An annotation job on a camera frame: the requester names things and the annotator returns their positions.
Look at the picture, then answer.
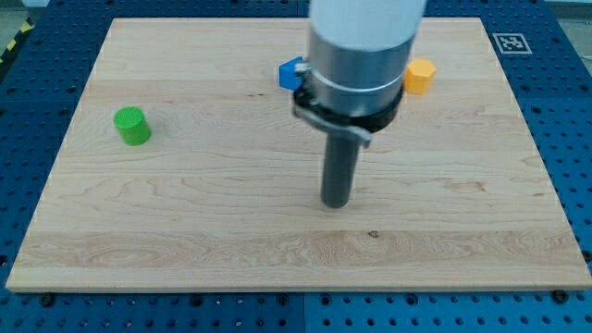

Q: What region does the black flange with metal clamp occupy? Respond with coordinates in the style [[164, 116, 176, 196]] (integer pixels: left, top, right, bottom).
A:
[[292, 61, 404, 148]]

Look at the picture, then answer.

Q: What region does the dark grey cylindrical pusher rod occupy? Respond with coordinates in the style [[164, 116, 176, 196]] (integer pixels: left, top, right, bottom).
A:
[[321, 134, 360, 208]]

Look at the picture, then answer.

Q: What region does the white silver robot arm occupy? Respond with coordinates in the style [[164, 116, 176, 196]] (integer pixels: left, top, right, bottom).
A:
[[293, 0, 426, 208]]

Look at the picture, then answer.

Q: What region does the orange hexagon block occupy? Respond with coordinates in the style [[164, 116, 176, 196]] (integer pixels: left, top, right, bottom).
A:
[[404, 58, 437, 95]]

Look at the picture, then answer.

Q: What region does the blue block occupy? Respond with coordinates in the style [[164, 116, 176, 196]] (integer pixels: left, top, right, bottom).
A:
[[278, 56, 303, 91]]

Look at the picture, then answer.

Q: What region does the light wooden board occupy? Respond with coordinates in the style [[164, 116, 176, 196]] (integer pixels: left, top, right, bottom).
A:
[[6, 18, 591, 293]]

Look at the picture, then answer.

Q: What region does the white fiducial marker tag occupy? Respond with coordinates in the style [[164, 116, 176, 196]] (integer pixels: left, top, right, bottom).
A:
[[493, 32, 532, 55]]

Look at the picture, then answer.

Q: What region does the green cylinder block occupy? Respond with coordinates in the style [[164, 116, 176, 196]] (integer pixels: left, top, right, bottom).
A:
[[113, 105, 152, 146]]

